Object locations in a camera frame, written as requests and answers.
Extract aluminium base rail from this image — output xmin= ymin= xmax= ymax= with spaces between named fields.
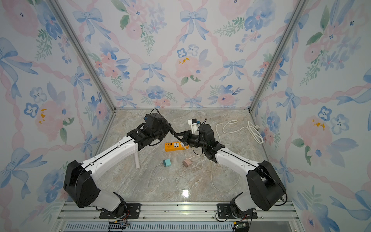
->
xmin=52 ymin=202 xmax=304 ymax=232

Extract orange power strip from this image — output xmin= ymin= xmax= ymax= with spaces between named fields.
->
xmin=164 ymin=142 xmax=189 ymax=152

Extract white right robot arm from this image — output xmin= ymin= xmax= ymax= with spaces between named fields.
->
xmin=174 ymin=124 xmax=287 ymax=218

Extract pink charger adapter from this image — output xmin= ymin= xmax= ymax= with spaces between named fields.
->
xmin=182 ymin=159 xmax=192 ymax=167

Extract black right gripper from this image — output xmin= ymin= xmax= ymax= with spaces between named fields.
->
xmin=175 ymin=130 xmax=208 ymax=149

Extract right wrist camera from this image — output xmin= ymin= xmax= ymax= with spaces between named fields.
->
xmin=188 ymin=119 xmax=201 ymax=133

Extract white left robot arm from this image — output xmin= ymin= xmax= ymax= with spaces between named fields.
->
xmin=63 ymin=112 xmax=175 ymax=218

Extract white power strip cord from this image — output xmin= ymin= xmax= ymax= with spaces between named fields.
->
xmin=215 ymin=119 xmax=264 ymax=145

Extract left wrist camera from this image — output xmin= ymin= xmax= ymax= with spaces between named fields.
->
xmin=144 ymin=114 xmax=154 ymax=123

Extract teal charger adapter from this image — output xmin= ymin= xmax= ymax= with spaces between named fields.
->
xmin=163 ymin=159 xmax=172 ymax=167

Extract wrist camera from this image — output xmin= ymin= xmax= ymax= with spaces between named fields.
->
xmin=188 ymin=119 xmax=201 ymax=133
xmin=144 ymin=114 xmax=154 ymax=123

